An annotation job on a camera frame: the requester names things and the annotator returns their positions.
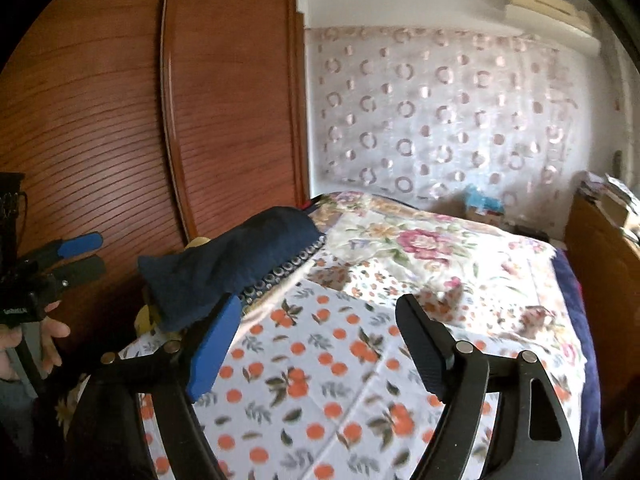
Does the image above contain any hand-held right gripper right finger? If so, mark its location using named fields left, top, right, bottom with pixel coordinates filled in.
left=395, top=292, right=583, bottom=480

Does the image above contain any dark circle-patterned pillow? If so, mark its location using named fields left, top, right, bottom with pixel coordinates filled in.
left=235, top=237, right=328, bottom=311

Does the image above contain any floral patchwork quilt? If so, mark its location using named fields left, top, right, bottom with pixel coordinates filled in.
left=55, top=190, right=588, bottom=480

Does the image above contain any white air deflector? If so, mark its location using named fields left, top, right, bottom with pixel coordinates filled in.
left=504, top=4, right=601, bottom=56

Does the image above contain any blue plastic bag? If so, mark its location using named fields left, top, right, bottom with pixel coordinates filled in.
left=462, top=185, right=503, bottom=208

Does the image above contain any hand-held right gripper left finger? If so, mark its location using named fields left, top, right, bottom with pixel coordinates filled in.
left=65, top=292, right=243, bottom=480

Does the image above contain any wooden sliding wardrobe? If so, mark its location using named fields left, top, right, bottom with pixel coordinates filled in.
left=0, top=0, right=311, bottom=346

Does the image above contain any long wooden cabinet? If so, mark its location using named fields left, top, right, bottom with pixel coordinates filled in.
left=565, top=192, right=640, bottom=411

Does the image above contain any navy printed t-shirt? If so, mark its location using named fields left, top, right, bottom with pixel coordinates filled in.
left=137, top=206, right=321, bottom=332

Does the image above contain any person's left hand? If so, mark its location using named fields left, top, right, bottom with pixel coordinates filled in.
left=0, top=300, right=71, bottom=383

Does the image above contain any small cardboard box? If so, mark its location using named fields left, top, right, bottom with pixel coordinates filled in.
left=467, top=202, right=506, bottom=228

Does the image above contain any sheer circle-patterned wall curtain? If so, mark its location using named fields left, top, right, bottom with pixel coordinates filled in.
left=305, top=25, right=581, bottom=206

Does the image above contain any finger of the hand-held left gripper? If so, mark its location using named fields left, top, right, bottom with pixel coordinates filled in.
left=52, top=255, right=107, bottom=286
left=20, top=232, right=104, bottom=268

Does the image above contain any dark blue bed sheet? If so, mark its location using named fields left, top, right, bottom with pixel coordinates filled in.
left=552, top=247, right=608, bottom=461

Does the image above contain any stack of papers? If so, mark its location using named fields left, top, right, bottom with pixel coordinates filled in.
left=577, top=170, right=608, bottom=202

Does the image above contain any flat cardboard box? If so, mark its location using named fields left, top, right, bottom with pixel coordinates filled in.
left=600, top=192, right=635, bottom=228

